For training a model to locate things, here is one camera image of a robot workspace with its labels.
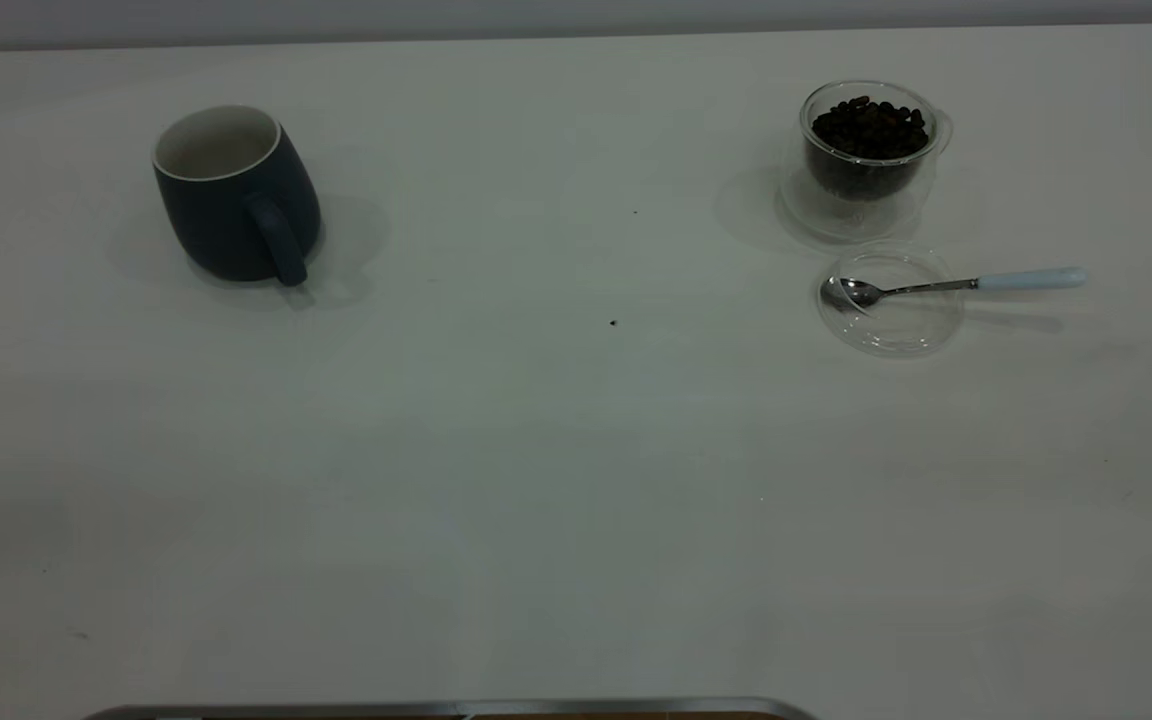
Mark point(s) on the dark grey ceramic mug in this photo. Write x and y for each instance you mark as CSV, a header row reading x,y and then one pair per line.
x,y
226,225

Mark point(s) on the clear double-walled glass cup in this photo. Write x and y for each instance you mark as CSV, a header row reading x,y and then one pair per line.
x,y
856,218

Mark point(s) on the heap of roasted coffee beans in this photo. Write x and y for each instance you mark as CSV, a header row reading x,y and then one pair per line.
x,y
871,130

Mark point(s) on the clear glass saucer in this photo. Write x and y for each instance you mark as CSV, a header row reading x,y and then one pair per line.
x,y
898,332

